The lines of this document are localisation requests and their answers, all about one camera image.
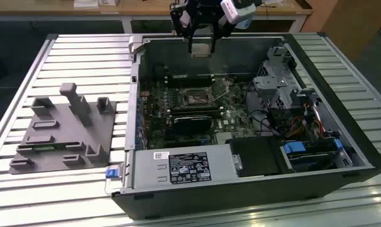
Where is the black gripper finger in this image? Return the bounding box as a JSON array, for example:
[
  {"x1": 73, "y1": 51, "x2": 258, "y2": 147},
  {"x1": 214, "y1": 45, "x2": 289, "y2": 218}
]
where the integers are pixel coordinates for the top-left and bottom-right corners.
[
  {"x1": 186, "y1": 23, "x2": 196, "y2": 54},
  {"x1": 210, "y1": 23, "x2": 222, "y2": 54}
]

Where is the black graphics card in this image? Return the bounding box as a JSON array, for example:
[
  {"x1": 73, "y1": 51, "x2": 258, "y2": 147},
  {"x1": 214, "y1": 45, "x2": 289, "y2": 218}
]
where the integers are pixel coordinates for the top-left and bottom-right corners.
[{"x1": 172, "y1": 114, "x2": 212, "y2": 130}]

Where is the black optical drive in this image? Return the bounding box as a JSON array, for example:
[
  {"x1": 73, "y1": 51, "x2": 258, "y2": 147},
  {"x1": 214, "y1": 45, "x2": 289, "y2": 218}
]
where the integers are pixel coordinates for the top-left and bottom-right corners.
[{"x1": 224, "y1": 137, "x2": 293, "y2": 178}]

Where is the wooden cabinet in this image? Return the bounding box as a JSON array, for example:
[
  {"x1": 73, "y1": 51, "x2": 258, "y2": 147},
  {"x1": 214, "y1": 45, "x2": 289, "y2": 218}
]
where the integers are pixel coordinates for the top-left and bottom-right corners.
[{"x1": 302, "y1": 0, "x2": 381, "y2": 61}]

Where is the red yellow wire bundle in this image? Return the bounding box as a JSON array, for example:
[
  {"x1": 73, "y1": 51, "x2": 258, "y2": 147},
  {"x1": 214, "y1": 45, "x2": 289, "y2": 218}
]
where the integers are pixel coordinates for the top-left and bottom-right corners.
[{"x1": 289, "y1": 117, "x2": 323, "y2": 138}]

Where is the silver CPU plate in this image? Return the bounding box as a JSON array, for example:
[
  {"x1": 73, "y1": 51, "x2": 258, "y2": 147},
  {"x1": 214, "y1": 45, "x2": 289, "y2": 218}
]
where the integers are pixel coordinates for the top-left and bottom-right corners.
[{"x1": 191, "y1": 42, "x2": 214, "y2": 58}]

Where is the grey metal drive cage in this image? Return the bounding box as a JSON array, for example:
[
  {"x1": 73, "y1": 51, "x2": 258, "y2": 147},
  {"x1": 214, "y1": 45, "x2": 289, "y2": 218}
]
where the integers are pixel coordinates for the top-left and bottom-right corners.
[{"x1": 251, "y1": 75, "x2": 306, "y2": 110}]

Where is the black connector block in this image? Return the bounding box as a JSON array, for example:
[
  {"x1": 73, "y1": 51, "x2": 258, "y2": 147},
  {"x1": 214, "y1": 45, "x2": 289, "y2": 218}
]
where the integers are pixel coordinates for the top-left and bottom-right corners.
[{"x1": 163, "y1": 73, "x2": 212, "y2": 87}]

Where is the grey case latch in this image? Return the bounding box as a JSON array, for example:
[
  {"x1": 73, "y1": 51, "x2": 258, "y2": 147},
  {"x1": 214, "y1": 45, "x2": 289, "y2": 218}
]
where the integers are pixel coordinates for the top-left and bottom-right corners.
[{"x1": 127, "y1": 35, "x2": 147, "y2": 53}]

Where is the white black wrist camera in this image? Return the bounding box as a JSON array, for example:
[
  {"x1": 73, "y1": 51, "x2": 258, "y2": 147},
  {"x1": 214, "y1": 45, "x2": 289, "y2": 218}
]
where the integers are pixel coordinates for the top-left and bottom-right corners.
[{"x1": 220, "y1": 0, "x2": 258, "y2": 24}]

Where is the CPU socket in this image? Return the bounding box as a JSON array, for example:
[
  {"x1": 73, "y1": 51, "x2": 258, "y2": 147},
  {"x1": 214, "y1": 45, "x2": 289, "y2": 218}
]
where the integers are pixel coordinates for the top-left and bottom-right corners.
[{"x1": 183, "y1": 87, "x2": 212, "y2": 106}]

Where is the white box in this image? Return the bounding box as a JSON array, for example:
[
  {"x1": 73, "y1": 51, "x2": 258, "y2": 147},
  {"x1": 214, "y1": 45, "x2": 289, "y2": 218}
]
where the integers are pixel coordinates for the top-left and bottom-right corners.
[{"x1": 72, "y1": 0, "x2": 99, "y2": 10}]

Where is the black open PC case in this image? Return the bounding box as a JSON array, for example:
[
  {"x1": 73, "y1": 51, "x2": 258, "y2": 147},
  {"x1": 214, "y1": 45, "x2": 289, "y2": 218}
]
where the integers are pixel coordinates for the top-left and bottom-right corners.
[{"x1": 109, "y1": 32, "x2": 381, "y2": 220}]

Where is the grey power supply with label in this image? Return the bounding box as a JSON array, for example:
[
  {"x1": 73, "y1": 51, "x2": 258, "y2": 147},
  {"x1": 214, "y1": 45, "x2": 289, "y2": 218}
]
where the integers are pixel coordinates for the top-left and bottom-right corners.
[{"x1": 131, "y1": 144, "x2": 242, "y2": 190}]

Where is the grey plastic bracket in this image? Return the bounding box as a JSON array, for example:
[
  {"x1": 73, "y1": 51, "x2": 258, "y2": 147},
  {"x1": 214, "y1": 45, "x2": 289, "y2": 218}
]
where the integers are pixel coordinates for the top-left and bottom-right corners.
[{"x1": 267, "y1": 46, "x2": 294, "y2": 62}]

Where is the wooden desk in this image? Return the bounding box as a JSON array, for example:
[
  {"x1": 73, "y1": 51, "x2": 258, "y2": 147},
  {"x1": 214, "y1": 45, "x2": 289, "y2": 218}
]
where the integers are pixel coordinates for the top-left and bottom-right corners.
[{"x1": 0, "y1": 0, "x2": 314, "y2": 34}]

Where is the grey parts rack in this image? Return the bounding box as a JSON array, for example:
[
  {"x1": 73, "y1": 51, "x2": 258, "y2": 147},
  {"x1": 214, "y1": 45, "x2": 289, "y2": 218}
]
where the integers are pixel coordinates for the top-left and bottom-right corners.
[{"x1": 8, "y1": 82, "x2": 118, "y2": 175}]

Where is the blue disk carrier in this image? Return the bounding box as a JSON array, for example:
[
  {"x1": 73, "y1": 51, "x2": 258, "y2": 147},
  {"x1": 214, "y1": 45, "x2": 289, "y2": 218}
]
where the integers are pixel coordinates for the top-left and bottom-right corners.
[{"x1": 282, "y1": 140, "x2": 306, "y2": 155}]

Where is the blue plug connector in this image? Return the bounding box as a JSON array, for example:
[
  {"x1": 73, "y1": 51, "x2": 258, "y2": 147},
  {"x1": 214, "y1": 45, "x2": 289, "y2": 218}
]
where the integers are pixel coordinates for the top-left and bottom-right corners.
[{"x1": 104, "y1": 166, "x2": 120, "y2": 179}]

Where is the black internal cable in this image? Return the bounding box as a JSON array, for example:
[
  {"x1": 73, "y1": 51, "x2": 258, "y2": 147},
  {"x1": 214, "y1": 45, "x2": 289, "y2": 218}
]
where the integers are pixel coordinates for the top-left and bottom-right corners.
[{"x1": 248, "y1": 110, "x2": 283, "y2": 138}]

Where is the green motherboard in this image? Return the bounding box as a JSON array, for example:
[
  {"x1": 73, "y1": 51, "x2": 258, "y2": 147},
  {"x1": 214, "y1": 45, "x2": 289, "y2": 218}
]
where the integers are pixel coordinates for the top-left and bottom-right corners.
[{"x1": 139, "y1": 75, "x2": 256, "y2": 151}]

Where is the small silver heat sink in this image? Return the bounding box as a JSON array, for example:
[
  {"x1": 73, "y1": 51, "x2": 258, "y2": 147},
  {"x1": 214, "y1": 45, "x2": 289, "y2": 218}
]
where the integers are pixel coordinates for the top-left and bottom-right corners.
[{"x1": 215, "y1": 132, "x2": 234, "y2": 144}]

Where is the black RAM stick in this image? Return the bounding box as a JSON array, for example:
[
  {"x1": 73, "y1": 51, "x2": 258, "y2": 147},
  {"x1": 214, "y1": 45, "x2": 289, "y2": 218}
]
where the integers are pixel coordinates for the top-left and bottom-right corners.
[{"x1": 170, "y1": 105, "x2": 222, "y2": 116}]

